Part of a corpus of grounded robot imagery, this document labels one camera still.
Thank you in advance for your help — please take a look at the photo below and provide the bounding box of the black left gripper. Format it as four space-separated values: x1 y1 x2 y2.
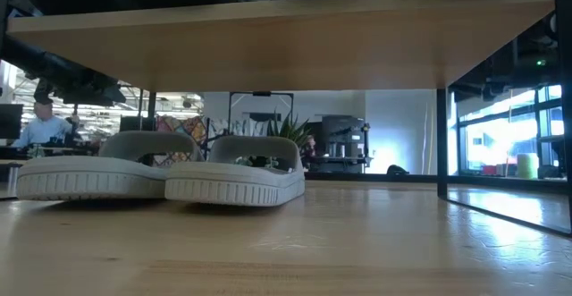
57 74 128 108

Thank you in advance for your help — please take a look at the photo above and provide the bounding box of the grey rubber slide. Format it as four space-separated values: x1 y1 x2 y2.
15 130 205 202
164 134 307 207

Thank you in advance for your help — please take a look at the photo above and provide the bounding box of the wooden shelf with black legs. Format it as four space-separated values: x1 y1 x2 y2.
0 0 572 238

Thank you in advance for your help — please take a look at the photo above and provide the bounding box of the person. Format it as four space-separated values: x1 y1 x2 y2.
302 134 316 159
12 100 76 150

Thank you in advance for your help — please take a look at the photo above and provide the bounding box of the black flat screen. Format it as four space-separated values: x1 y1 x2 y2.
0 103 24 140

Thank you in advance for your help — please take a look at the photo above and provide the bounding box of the colourful patchwork panel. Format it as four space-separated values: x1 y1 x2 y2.
154 115 207 167

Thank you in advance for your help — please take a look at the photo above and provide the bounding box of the silver metal cylinder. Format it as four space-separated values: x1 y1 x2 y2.
5 165 20 198

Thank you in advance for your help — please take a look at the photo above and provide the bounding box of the potted succulent plant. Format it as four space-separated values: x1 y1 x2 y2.
231 111 313 172

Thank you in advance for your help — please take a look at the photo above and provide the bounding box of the black machine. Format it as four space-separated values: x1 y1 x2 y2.
315 115 373 174

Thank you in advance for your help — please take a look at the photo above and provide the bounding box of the yellow-green roll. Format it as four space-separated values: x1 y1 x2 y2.
516 152 540 181

